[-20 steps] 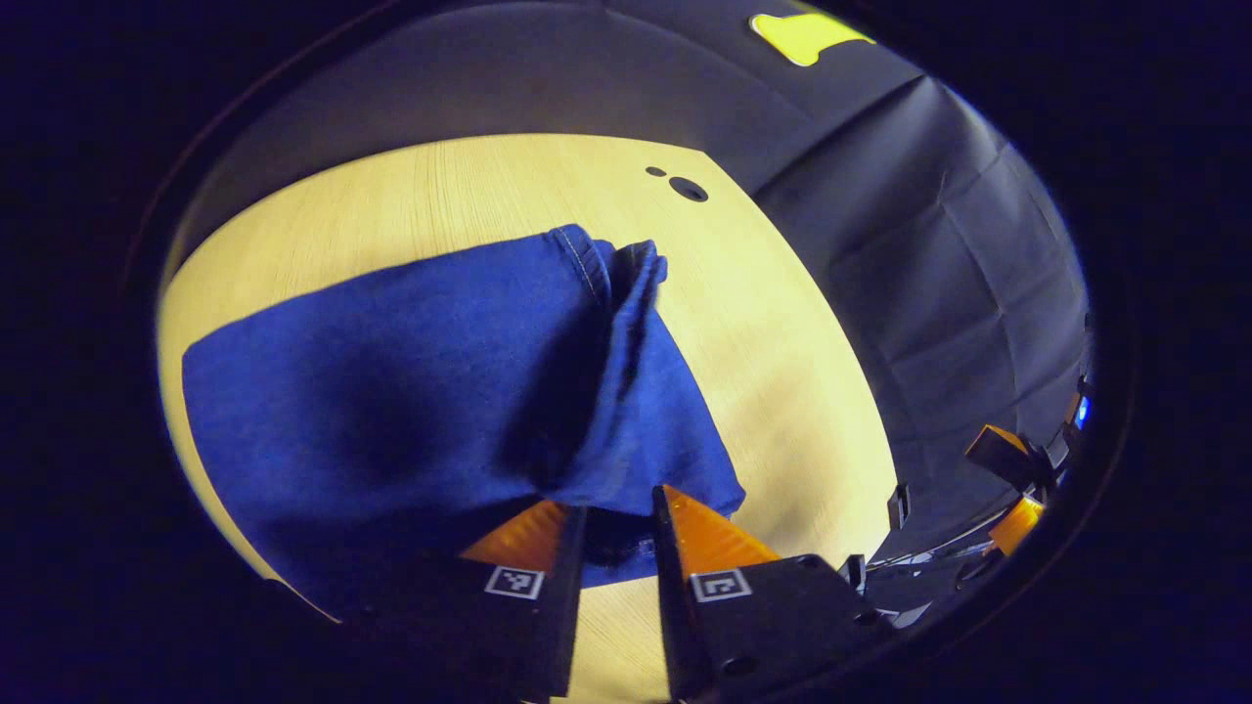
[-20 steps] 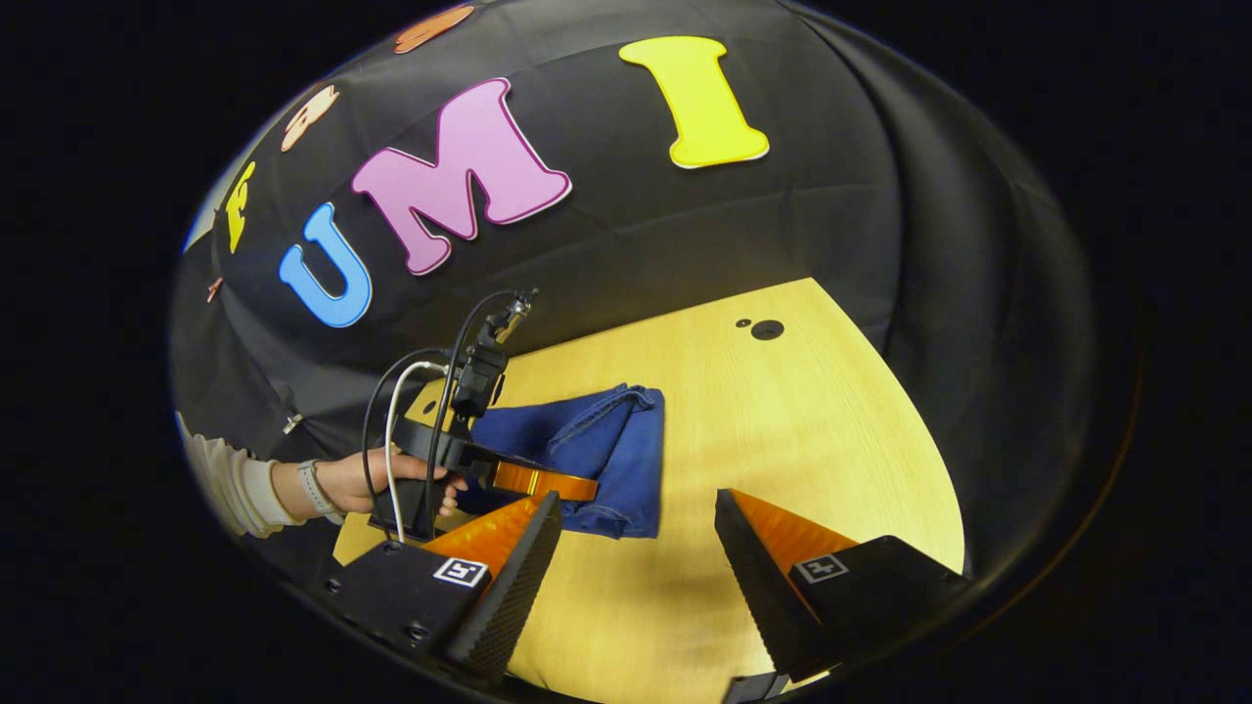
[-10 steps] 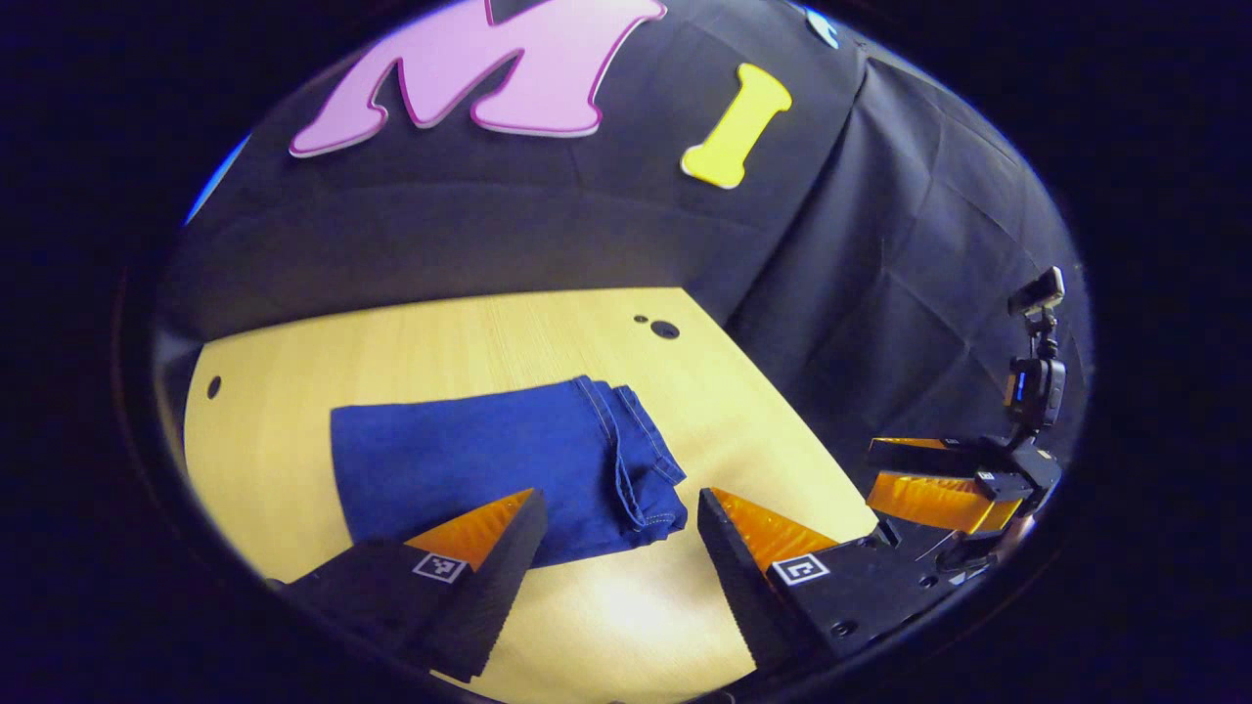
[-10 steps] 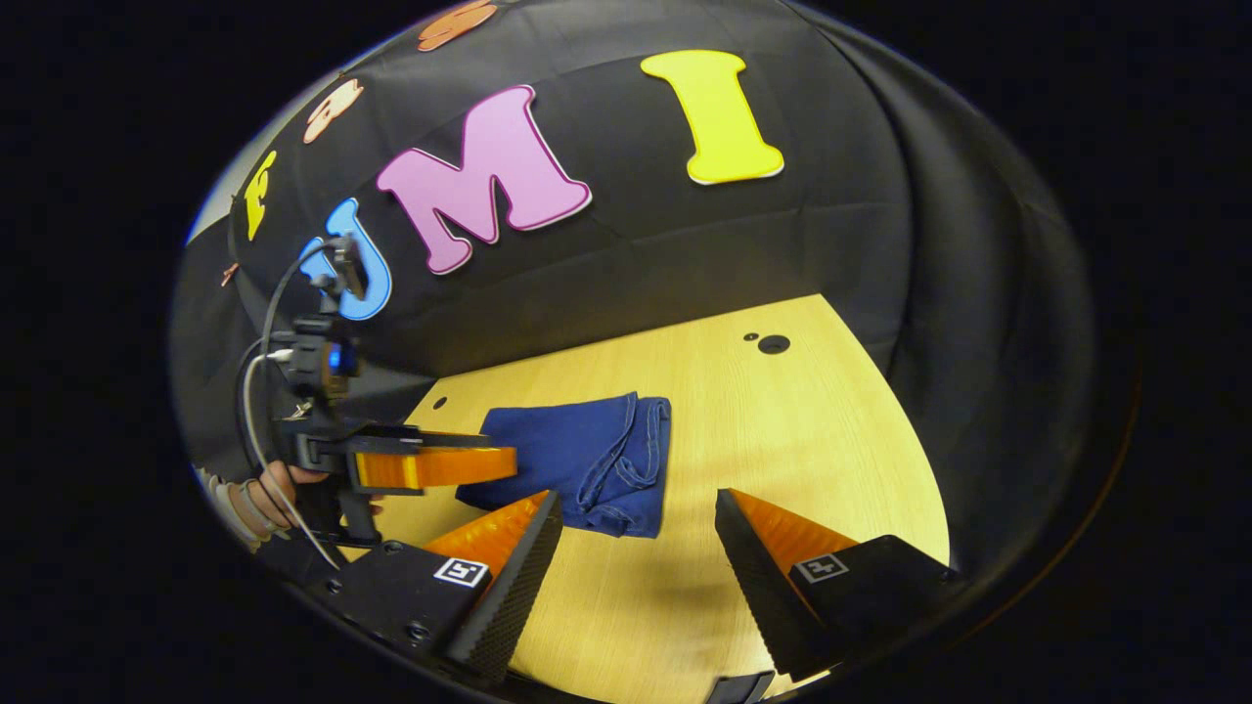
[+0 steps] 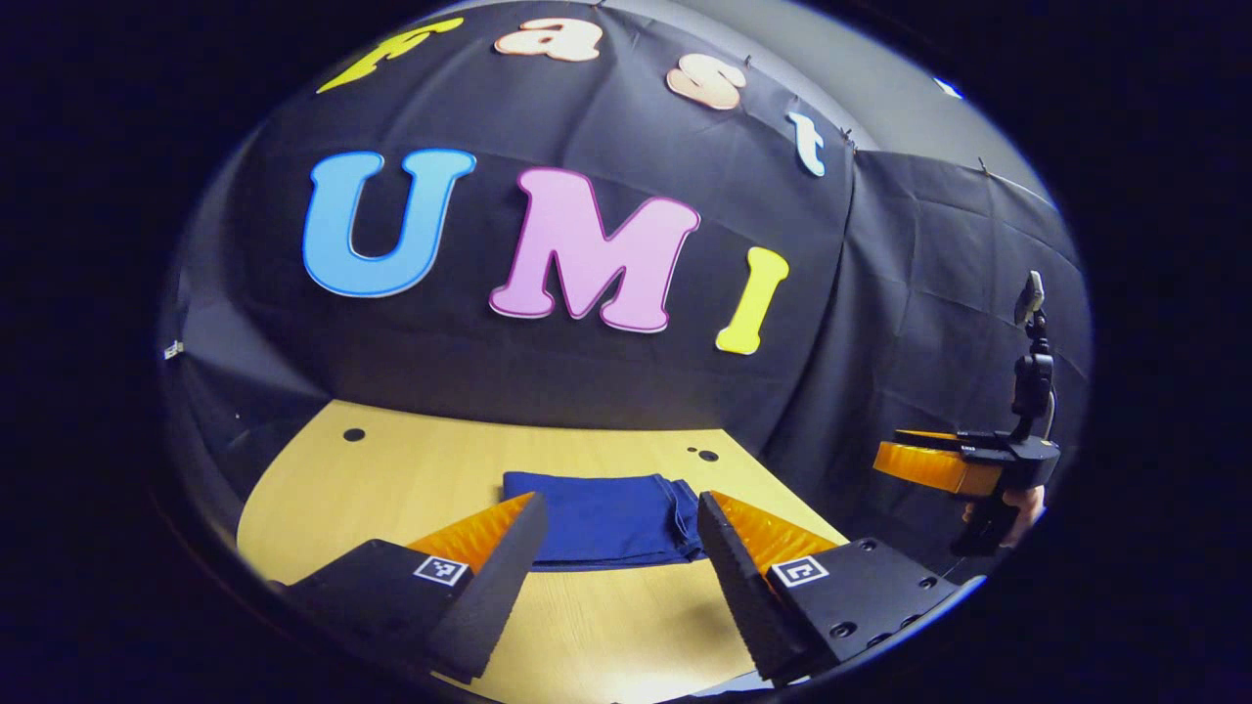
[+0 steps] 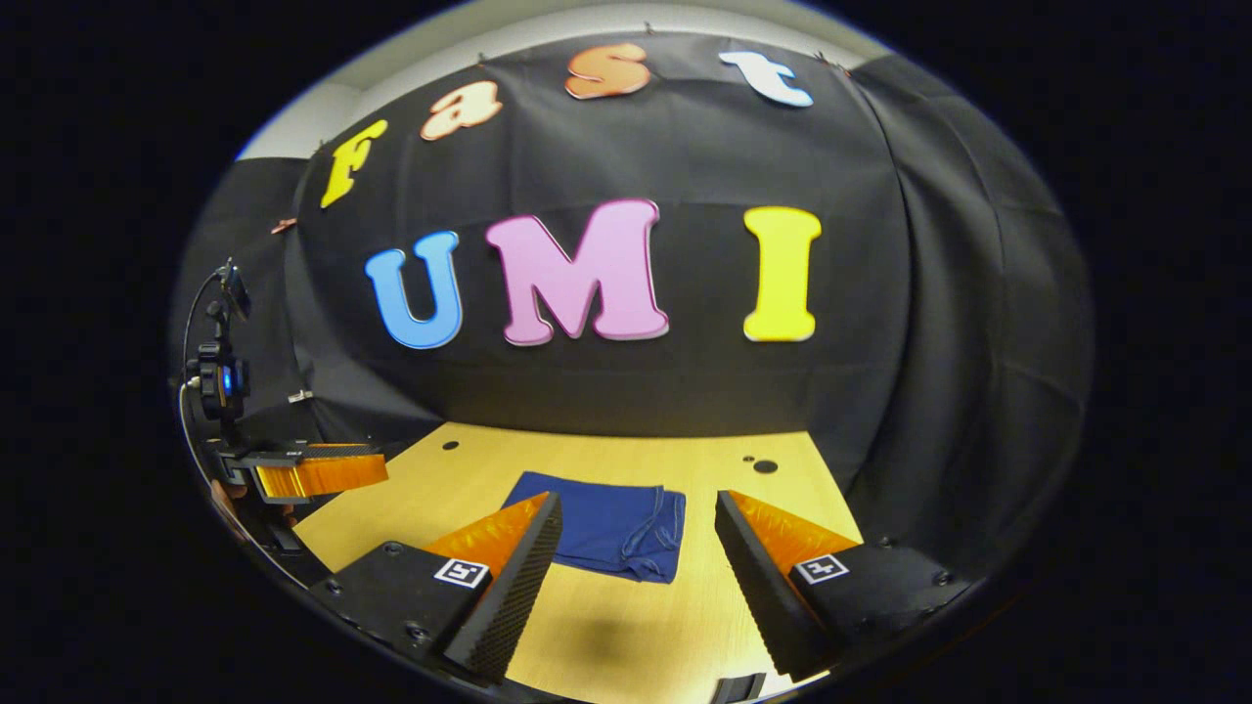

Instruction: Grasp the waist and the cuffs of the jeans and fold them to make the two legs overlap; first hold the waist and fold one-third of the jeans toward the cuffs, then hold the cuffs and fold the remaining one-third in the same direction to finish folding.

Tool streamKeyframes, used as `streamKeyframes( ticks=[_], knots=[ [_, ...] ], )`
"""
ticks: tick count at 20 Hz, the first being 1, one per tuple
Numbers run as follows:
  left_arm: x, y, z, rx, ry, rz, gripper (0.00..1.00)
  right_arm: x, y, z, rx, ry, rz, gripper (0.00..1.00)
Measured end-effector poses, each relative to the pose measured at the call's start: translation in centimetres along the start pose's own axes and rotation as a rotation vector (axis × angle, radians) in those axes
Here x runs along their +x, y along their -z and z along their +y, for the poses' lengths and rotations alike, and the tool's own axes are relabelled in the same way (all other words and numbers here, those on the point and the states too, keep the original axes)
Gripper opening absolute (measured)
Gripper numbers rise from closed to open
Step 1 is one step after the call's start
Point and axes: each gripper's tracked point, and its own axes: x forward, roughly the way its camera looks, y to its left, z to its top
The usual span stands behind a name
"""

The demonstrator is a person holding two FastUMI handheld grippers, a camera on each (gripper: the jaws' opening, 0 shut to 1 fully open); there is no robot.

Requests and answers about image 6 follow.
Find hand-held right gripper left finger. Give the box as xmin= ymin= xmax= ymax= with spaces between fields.
xmin=311 ymin=491 xmax=564 ymax=685

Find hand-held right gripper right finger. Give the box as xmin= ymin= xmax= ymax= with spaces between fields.
xmin=714 ymin=489 xmax=971 ymax=682

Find blue jeans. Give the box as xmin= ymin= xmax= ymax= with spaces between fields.
xmin=501 ymin=471 xmax=688 ymax=585

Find black backdrop cloth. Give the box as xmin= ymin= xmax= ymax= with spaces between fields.
xmin=171 ymin=29 xmax=1093 ymax=588

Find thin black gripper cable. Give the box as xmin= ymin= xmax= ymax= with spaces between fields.
xmin=177 ymin=272 xmax=222 ymax=461

